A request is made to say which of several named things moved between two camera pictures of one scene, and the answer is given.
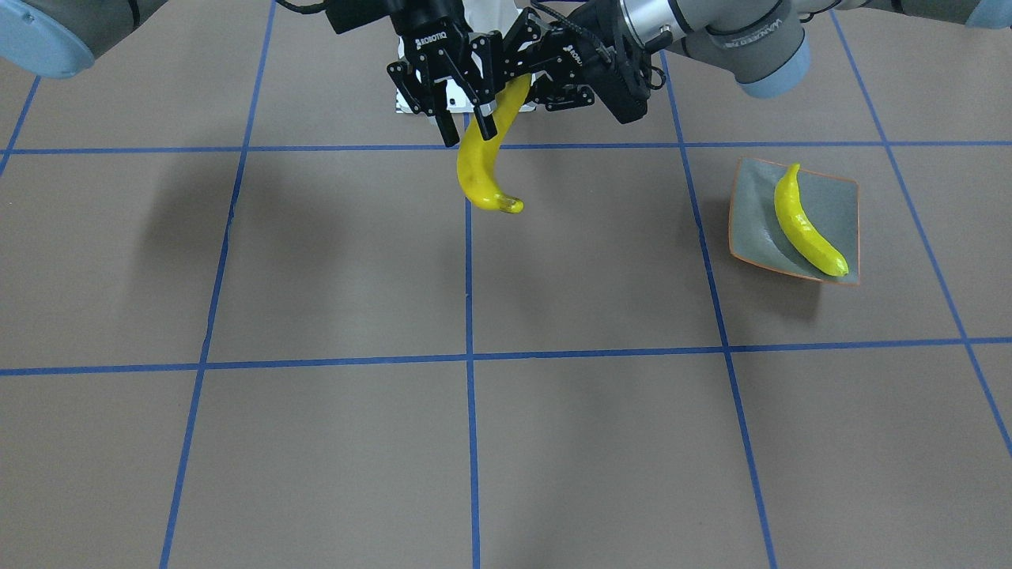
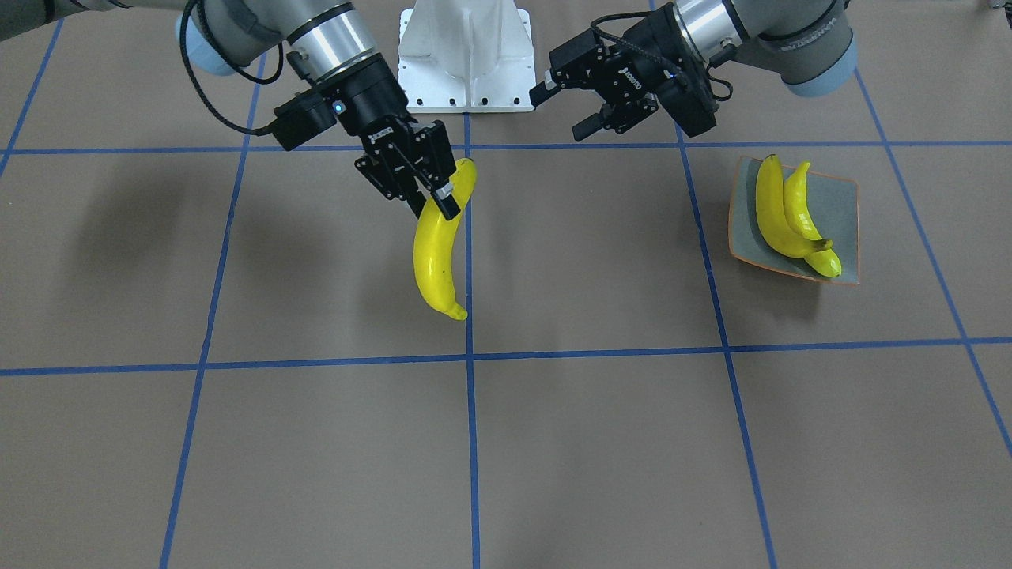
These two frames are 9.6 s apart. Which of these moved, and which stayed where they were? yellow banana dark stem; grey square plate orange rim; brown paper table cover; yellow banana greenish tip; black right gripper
Moved: yellow banana dark stem; black right gripper
Stayed: yellow banana greenish tip; brown paper table cover; grey square plate orange rim
